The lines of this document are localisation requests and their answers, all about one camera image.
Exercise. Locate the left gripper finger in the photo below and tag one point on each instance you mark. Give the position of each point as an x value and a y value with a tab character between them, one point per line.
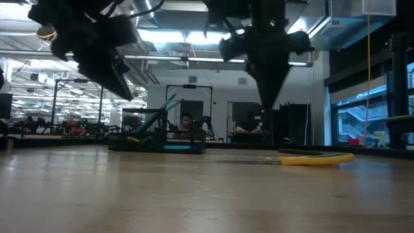
103	77
124	82

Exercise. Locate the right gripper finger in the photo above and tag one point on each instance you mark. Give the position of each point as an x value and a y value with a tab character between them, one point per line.
275	84
262	84

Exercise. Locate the teal pencil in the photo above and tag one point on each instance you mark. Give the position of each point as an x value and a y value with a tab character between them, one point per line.
155	114

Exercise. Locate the grey pen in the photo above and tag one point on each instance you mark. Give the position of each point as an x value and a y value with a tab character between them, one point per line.
174	104

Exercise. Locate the black pen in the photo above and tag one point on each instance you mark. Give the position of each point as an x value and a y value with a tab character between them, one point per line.
297	151

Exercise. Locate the blue sticky note pad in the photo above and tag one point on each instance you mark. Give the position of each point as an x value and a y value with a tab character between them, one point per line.
177	147

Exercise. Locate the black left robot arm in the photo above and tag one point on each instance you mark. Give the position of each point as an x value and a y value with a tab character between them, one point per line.
74	19

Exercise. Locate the black mesh desk organizer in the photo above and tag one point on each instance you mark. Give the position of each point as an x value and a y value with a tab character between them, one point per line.
186	140

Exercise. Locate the long ceiling light tube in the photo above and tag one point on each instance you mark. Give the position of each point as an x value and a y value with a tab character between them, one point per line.
161	58

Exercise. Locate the beige object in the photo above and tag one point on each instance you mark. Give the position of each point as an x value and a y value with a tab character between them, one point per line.
242	129

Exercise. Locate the black standing desk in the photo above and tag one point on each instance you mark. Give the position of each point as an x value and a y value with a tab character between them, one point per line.
249	137

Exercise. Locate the red background equipment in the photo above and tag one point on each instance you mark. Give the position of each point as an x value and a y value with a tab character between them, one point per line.
76	129

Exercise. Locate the person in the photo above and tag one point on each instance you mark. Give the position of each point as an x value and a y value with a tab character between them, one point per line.
186	120
1	77

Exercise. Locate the dark computer monitor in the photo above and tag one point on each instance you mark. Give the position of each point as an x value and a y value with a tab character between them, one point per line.
6	106

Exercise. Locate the red box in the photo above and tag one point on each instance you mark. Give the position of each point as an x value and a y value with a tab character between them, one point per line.
353	142

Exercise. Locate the white box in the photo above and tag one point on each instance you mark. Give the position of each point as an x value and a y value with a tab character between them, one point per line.
365	141

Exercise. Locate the pale green container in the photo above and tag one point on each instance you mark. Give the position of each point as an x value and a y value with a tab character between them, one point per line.
380	138

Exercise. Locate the black side desk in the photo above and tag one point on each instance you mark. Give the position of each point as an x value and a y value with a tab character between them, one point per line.
398	124

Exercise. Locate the black wall panel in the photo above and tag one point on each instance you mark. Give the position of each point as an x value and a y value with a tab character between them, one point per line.
291	123
249	113

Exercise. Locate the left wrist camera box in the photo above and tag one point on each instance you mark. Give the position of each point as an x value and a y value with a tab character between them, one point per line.
119	30

